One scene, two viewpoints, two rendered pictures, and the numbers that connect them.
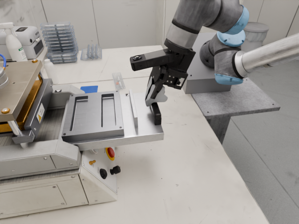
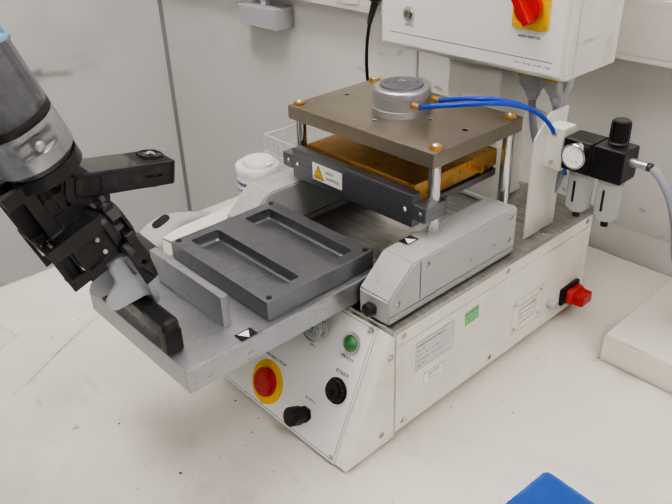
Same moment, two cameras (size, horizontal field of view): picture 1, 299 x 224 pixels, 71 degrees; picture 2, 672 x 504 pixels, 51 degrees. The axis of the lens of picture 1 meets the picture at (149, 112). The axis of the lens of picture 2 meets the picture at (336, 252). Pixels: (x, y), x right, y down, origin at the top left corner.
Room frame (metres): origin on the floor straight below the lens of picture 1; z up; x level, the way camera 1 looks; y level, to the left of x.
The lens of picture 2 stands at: (1.20, -0.17, 1.43)
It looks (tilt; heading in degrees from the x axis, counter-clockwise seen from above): 30 degrees down; 148
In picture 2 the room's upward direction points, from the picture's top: 2 degrees counter-clockwise
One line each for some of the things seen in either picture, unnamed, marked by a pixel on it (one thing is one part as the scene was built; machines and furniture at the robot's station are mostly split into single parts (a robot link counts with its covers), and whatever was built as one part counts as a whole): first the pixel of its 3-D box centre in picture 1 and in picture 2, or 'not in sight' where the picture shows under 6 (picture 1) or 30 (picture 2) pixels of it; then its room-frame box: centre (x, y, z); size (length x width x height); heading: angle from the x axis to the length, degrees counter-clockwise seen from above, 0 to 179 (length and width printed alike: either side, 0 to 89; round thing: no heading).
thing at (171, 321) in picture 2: (153, 105); (138, 308); (0.53, -0.01, 0.99); 0.15 x 0.02 x 0.04; 10
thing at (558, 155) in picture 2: not in sight; (592, 170); (0.65, 0.57, 1.05); 0.15 x 0.05 x 0.15; 10
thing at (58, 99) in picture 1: (50, 98); (438, 258); (0.61, 0.35, 0.97); 0.26 x 0.05 x 0.07; 100
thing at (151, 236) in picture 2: not in sight; (184, 228); (0.01, 0.22, 0.79); 0.20 x 0.08 x 0.08; 100
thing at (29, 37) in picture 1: (19, 42); not in sight; (1.38, 0.87, 0.88); 0.25 x 0.20 x 0.17; 94
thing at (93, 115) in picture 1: (94, 113); (270, 253); (0.50, 0.17, 0.98); 0.20 x 0.17 x 0.03; 10
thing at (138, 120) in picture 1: (110, 114); (241, 275); (0.51, 0.12, 0.97); 0.30 x 0.22 x 0.08; 100
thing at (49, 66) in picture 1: (50, 71); not in sight; (1.08, 0.57, 0.82); 0.05 x 0.05 x 0.14
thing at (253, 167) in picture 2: not in sight; (259, 192); (0.02, 0.39, 0.83); 0.09 x 0.09 x 0.15
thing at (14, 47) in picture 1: (14, 44); not in sight; (1.24, 0.82, 0.92); 0.09 x 0.08 x 0.25; 107
